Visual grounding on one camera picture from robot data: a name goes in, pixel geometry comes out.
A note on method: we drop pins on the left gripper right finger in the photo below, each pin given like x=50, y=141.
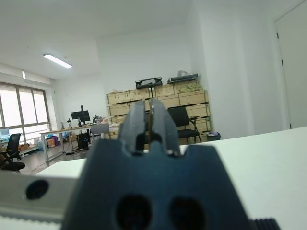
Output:
x=163, y=124

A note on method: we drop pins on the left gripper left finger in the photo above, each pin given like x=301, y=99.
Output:
x=132, y=127

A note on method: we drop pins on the black office chair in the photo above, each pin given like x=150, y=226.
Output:
x=13, y=143
x=182, y=119

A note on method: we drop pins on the stacked wooden crates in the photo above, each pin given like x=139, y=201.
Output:
x=168, y=98

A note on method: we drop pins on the grey chair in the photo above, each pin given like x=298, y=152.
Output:
x=99, y=129

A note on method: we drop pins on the black bag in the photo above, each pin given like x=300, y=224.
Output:
x=148, y=82

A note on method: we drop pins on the black computer tower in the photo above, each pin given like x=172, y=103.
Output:
x=83, y=141

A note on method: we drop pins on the flat black case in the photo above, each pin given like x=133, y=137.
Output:
x=183, y=77

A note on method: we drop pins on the dark waste bin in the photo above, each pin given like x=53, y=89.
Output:
x=213, y=136

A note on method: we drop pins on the black computer monitor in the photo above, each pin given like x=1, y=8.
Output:
x=80, y=115

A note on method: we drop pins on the wooden office desk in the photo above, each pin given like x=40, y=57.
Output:
x=72, y=129

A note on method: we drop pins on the blue water jug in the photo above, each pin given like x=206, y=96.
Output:
x=42, y=145

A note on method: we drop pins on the long ceiling lamp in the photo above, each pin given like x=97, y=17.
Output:
x=57, y=61

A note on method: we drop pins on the large window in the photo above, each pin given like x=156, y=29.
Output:
x=24, y=107

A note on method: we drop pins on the short ceiling lamp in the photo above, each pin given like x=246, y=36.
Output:
x=23, y=74

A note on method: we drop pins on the light blue crate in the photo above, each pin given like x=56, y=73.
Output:
x=4, y=134

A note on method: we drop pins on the white door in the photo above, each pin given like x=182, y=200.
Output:
x=295, y=72

